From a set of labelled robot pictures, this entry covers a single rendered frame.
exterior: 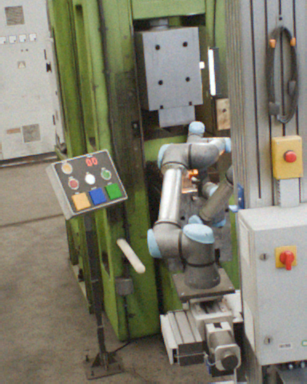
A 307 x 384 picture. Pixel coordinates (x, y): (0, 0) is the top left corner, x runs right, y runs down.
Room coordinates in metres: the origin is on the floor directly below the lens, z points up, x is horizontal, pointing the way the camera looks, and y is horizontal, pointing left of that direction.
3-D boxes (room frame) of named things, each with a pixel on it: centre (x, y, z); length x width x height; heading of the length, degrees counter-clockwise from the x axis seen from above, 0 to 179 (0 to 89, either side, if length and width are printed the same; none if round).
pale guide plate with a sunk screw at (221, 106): (3.76, -0.44, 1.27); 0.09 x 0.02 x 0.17; 104
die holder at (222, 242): (3.79, -0.17, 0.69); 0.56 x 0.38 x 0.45; 14
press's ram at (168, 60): (3.77, -0.16, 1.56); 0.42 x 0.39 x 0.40; 14
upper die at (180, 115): (3.76, -0.12, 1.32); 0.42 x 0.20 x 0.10; 14
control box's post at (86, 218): (3.35, 0.35, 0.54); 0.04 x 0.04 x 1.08; 14
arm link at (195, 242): (2.53, -0.16, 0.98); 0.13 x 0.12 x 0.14; 75
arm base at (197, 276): (2.53, -0.17, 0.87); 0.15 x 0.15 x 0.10
